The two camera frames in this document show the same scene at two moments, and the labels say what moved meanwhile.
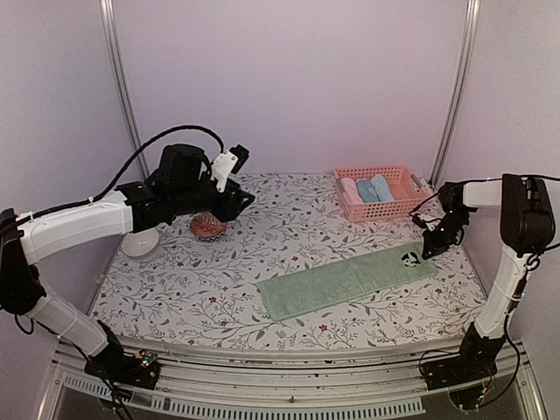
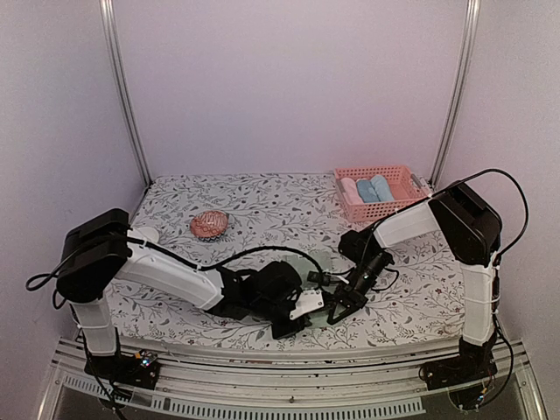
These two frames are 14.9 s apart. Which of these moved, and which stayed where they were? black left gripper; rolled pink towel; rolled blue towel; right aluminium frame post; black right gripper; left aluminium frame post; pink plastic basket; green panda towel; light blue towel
Moved: black right gripper; black left gripper; green panda towel
Stayed: light blue towel; rolled pink towel; rolled blue towel; pink plastic basket; left aluminium frame post; right aluminium frame post
